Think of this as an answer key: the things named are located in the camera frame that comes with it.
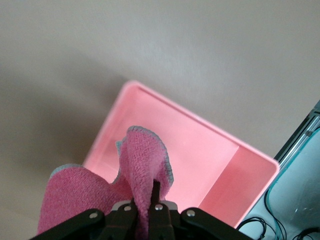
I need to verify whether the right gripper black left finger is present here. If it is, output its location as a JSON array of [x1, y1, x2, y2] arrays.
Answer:
[[29, 199, 139, 240]]

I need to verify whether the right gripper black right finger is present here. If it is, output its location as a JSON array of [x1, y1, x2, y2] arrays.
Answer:
[[147, 180, 253, 240]]

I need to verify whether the pink terry cloth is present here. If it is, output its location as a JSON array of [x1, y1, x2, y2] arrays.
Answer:
[[37, 126, 175, 240]]

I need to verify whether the pink plastic bin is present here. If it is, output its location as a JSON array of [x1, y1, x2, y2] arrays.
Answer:
[[82, 79, 280, 230]]

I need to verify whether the brown table cover sheet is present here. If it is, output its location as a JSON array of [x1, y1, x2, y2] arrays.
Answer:
[[0, 0, 320, 240]]

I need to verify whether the black cable bundle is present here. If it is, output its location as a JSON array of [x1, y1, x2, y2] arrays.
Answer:
[[236, 189, 320, 240]]

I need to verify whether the aluminium frame rail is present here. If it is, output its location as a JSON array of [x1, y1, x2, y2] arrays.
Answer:
[[273, 99, 320, 173]]

